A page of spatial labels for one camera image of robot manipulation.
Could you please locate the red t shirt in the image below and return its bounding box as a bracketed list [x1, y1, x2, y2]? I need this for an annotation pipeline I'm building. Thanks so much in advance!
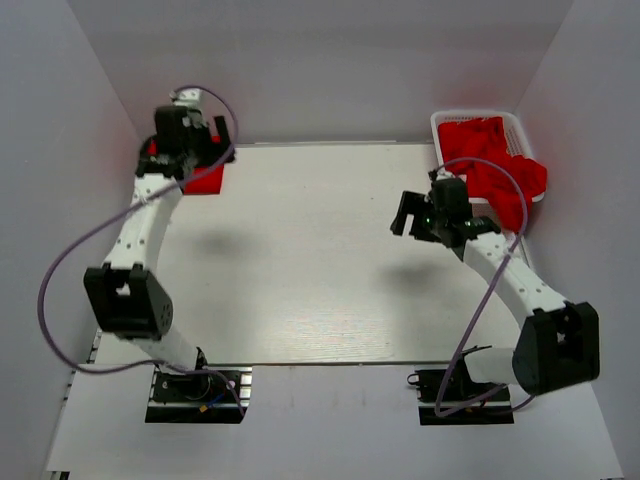
[140, 136, 224, 196]

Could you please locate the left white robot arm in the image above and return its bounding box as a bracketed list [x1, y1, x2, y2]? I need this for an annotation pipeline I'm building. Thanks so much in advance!
[83, 100, 230, 399]

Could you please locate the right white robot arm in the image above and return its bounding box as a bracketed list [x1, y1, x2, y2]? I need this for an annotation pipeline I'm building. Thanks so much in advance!
[390, 178, 600, 399]

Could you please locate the red shirts pile in basket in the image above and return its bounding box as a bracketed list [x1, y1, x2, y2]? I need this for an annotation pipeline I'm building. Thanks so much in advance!
[437, 117, 547, 232]

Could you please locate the white plastic basket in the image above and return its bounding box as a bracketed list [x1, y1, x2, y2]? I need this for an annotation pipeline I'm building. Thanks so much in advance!
[431, 110, 546, 203]

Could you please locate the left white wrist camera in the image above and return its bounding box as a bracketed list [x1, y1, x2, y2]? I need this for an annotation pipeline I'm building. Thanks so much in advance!
[170, 88, 203, 125]

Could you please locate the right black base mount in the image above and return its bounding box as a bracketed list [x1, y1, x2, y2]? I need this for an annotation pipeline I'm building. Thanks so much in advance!
[407, 366, 514, 427]

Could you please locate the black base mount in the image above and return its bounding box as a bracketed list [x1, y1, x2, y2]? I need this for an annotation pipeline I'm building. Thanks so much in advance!
[145, 367, 252, 425]
[407, 366, 514, 427]

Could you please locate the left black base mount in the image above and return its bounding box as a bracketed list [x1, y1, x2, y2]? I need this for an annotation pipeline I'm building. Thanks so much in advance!
[145, 367, 252, 425]

